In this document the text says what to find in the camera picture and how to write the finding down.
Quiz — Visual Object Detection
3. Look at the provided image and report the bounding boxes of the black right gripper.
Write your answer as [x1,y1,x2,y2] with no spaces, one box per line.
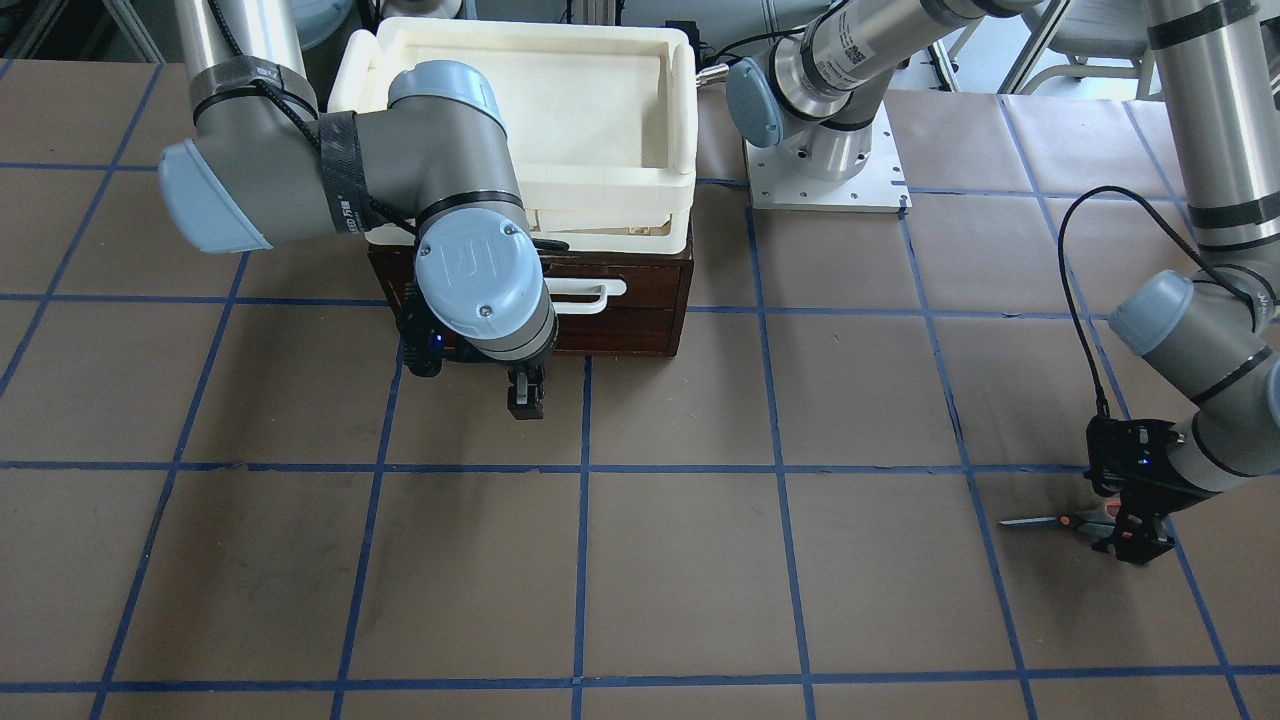
[480,346,553,419]

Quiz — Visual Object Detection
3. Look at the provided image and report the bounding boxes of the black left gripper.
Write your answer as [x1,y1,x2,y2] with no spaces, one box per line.
[1092,492,1175,565]

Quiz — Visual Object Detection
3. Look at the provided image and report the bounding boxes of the grey orange scissors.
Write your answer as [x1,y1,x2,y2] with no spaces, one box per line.
[998,498,1121,542]

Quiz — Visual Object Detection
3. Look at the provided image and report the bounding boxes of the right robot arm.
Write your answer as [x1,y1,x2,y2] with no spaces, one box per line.
[157,1,559,420]

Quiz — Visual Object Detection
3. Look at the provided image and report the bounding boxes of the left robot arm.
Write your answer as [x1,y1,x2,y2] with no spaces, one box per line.
[1085,1,1279,564]

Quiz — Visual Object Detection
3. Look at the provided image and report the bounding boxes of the dark wooden drawer cabinet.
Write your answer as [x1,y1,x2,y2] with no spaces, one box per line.
[367,231,694,359]

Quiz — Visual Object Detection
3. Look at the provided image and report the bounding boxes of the white plastic basket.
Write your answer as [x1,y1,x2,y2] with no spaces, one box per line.
[328,18,698,255]

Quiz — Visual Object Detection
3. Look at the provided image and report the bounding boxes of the grey office chair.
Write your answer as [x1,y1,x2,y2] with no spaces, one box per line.
[998,1,1155,100]

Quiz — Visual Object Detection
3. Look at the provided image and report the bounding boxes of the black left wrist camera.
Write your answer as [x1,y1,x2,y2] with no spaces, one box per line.
[1083,416,1190,498]

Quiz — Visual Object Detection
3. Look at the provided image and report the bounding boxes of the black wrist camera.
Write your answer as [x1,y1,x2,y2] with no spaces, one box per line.
[1083,416,1190,498]
[396,281,467,378]

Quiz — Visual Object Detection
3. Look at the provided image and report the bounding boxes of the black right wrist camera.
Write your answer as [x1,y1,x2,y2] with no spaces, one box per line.
[396,281,467,378]

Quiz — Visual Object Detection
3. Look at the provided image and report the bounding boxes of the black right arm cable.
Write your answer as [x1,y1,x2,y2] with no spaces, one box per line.
[206,0,421,241]

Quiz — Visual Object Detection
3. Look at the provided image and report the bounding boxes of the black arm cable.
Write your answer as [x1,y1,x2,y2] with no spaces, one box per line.
[1056,186,1261,419]
[206,0,421,241]

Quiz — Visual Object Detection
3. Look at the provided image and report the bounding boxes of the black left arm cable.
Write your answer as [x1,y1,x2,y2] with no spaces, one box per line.
[1056,186,1261,419]

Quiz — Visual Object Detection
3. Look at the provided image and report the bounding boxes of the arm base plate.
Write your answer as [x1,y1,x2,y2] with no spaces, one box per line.
[744,105,913,213]

